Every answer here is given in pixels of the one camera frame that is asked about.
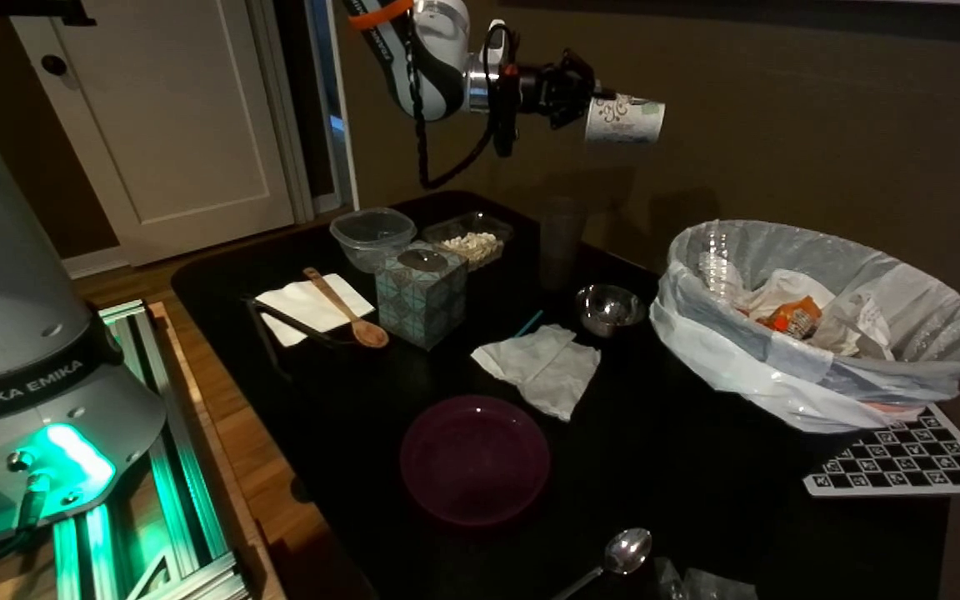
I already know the white paper napkin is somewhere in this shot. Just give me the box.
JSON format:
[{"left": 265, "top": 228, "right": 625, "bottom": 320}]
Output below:
[{"left": 255, "top": 272, "right": 373, "bottom": 348}]

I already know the empty clear plastic container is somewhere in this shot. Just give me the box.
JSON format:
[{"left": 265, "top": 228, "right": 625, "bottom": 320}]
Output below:
[{"left": 330, "top": 206, "right": 415, "bottom": 272}]

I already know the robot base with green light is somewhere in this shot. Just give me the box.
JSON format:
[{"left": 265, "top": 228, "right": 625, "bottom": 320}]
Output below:
[{"left": 0, "top": 0, "right": 255, "bottom": 600}]

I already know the metal spoon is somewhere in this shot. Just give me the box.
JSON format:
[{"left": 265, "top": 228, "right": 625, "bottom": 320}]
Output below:
[{"left": 553, "top": 525, "right": 652, "bottom": 600}]

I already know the small metal bowl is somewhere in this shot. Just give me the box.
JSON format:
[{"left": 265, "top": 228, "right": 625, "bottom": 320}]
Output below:
[{"left": 578, "top": 283, "right": 642, "bottom": 335}]

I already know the purple plate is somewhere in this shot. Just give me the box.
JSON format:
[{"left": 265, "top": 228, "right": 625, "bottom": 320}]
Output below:
[{"left": 399, "top": 393, "right": 549, "bottom": 530}]

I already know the white patterned paper cup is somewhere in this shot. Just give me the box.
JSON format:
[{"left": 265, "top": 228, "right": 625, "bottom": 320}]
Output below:
[{"left": 583, "top": 93, "right": 665, "bottom": 142}]

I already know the snack wrapper packet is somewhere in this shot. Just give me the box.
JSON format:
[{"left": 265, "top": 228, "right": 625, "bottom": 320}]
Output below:
[{"left": 655, "top": 563, "right": 760, "bottom": 600}]

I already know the dark translucent plastic cup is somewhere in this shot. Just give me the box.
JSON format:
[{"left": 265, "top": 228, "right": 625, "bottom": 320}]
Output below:
[{"left": 539, "top": 198, "right": 585, "bottom": 290}]

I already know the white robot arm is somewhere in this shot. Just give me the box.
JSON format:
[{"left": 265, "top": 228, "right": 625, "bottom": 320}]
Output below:
[{"left": 343, "top": 0, "right": 602, "bottom": 191}]

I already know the trash bin with white bag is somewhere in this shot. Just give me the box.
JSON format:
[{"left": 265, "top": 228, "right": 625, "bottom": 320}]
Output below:
[{"left": 649, "top": 219, "right": 960, "bottom": 433}]

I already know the wooden spoon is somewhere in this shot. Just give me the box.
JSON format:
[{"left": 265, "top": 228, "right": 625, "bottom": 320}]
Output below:
[{"left": 307, "top": 268, "right": 390, "bottom": 351}]

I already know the patterned tissue box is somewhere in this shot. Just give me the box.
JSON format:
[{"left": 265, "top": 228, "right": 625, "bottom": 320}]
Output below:
[{"left": 378, "top": 242, "right": 467, "bottom": 351}]

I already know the white door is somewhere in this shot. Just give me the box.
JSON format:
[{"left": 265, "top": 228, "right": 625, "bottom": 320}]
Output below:
[{"left": 13, "top": 0, "right": 307, "bottom": 268}]

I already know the black white checkerboard card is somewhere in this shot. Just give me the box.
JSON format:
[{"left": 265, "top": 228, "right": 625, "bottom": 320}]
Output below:
[{"left": 802, "top": 409, "right": 960, "bottom": 496}]

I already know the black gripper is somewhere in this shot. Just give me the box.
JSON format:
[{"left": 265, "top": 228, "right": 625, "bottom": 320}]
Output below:
[{"left": 495, "top": 52, "right": 595, "bottom": 129}]

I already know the container with white food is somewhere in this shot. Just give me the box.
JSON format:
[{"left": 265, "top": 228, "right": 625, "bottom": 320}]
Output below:
[{"left": 422, "top": 211, "right": 512, "bottom": 270}]

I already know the crumpled white tissue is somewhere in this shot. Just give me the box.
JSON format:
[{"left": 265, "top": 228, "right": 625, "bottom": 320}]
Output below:
[{"left": 469, "top": 322, "right": 600, "bottom": 424}]

